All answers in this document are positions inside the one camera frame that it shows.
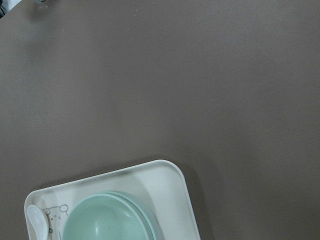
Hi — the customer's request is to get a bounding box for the green bowl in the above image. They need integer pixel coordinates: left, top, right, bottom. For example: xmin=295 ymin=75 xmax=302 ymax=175
xmin=104 ymin=190 xmax=162 ymax=240
xmin=62 ymin=193 xmax=153 ymax=240

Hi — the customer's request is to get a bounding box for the cream serving tray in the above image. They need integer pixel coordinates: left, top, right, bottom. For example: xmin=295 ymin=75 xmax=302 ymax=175
xmin=24 ymin=159 xmax=201 ymax=240

